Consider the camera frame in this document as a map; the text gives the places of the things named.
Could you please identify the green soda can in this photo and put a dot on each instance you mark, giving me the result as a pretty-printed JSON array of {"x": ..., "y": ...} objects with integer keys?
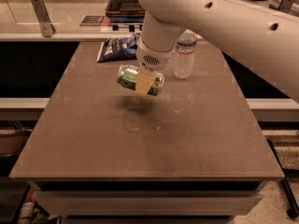
[{"x": 127, "y": 78}]

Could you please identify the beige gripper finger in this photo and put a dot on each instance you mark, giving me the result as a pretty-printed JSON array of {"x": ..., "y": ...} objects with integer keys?
[{"x": 145, "y": 78}]

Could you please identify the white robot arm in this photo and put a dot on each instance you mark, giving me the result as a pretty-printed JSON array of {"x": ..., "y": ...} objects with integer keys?
[{"x": 262, "y": 39}]

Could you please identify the metal glass bracket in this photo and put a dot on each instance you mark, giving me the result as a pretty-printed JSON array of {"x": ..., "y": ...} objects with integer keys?
[
  {"x": 46, "y": 26},
  {"x": 286, "y": 6}
]

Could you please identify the right metal glass bracket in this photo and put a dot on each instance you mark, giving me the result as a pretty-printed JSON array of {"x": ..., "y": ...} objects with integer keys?
[{"x": 286, "y": 6}]

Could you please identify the items on floor shelf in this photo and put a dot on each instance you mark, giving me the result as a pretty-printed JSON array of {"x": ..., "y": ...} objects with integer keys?
[{"x": 33, "y": 213}]

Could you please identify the left metal glass bracket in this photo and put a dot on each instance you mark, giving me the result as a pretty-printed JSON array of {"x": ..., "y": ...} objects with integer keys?
[{"x": 46, "y": 26}]

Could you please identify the blue chip bag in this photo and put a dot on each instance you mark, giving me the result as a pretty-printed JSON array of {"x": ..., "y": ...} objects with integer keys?
[{"x": 118, "y": 49}]

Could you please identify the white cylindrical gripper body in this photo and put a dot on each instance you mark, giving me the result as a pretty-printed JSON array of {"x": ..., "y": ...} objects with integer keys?
[{"x": 152, "y": 57}]

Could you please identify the dark tray stack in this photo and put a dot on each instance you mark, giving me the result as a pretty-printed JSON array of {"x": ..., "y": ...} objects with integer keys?
[{"x": 124, "y": 8}]

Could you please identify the clear plastic water bottle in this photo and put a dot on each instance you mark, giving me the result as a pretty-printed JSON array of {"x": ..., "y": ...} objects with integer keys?
[{"x": 184, "y": 55}]

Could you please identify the table drawer front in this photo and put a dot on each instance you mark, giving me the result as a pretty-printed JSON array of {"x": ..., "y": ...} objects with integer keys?
[{"x": 147, "y": 203}]

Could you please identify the black floor bar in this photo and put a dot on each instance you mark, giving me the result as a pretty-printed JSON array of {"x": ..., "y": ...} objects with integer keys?
[{"x": 293, "y": 211}]

